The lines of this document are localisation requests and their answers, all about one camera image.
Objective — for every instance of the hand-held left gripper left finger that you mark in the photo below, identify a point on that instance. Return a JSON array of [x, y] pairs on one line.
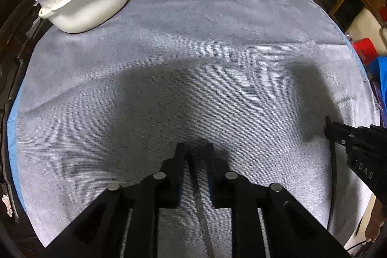
[[174, 173]]

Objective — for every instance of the dark wooden chopstick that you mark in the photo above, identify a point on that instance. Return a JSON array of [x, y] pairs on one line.
[[199, 203], [332, 185]]

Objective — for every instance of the grey table cloth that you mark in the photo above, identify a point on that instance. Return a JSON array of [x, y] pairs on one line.
[[196, 79]]

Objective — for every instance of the person's right hand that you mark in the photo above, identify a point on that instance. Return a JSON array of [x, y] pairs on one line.
[[374, 224]]

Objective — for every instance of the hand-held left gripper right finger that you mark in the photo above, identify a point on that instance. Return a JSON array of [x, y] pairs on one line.
[[216, 185]]

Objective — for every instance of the blue plastic object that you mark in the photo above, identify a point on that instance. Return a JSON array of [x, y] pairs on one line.
[[382, 70]]

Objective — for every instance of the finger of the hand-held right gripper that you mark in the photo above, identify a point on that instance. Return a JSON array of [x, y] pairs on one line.
[[340, 131]]

